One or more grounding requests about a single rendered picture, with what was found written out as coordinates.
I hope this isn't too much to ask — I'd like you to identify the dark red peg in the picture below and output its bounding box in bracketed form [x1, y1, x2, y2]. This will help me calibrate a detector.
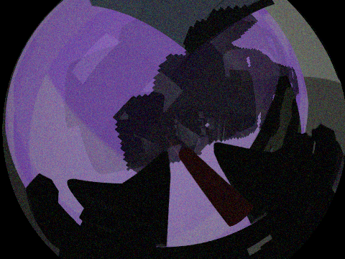
[178, 147, 253, 227]

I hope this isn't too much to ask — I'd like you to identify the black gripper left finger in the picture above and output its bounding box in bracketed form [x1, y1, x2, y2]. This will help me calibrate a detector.
[67, 152, 170, 247]

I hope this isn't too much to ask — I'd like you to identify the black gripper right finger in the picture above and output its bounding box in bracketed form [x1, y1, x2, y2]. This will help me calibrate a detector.
[213, 133, 308, 224]

